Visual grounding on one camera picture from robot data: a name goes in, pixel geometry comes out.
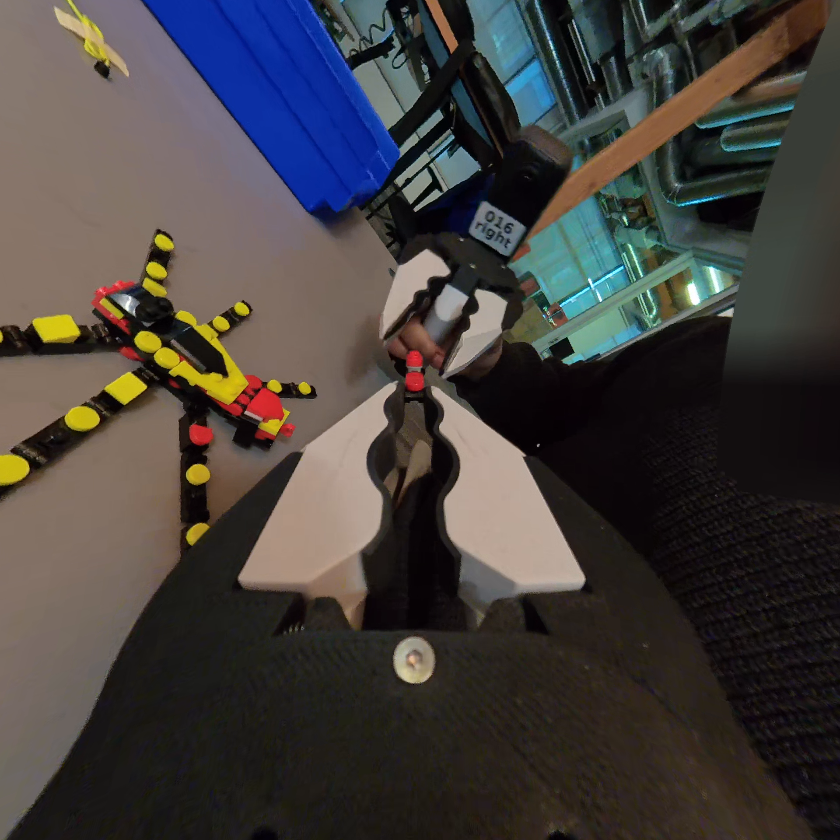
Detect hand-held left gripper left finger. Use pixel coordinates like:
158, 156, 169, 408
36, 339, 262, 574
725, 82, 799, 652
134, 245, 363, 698
238, 382, 403, 627

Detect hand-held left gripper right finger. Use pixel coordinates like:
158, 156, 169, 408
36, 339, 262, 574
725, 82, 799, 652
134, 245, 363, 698
430, 387, 585, 624

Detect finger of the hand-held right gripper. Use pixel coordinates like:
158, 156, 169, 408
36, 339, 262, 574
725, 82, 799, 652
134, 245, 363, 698
379, 252, 450, 342
441, 289, 505, 378

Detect person's right forearm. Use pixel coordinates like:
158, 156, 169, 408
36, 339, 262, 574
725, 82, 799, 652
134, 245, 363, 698
453, 318, 732, 460

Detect black yellow lego spider model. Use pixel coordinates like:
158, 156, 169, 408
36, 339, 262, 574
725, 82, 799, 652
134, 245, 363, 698
0, 228, 318, 557

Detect person's right hand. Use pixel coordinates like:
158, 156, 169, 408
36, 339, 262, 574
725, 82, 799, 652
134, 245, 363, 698
387, 308, 454, 368

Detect black office desk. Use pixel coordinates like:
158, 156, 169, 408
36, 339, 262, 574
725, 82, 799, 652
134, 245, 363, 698
387, 39, 519, 198

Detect wooden ceiling beam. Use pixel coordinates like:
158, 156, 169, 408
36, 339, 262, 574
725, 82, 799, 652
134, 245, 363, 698
512, 0, 834, 260

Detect silver ventilation ducts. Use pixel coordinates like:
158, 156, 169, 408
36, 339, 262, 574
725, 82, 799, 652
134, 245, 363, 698
525, 0, 811, 207

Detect blue plastic storage bin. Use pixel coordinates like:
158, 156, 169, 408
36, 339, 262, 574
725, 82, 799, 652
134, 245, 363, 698
141, 0, 401, 221

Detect beige masking tape piece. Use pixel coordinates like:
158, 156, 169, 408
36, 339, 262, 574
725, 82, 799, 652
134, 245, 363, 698
54, 5, 130, 78

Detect yellow elastic cord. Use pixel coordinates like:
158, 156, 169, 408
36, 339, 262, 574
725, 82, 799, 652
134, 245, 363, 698
66, 0, 112, 80

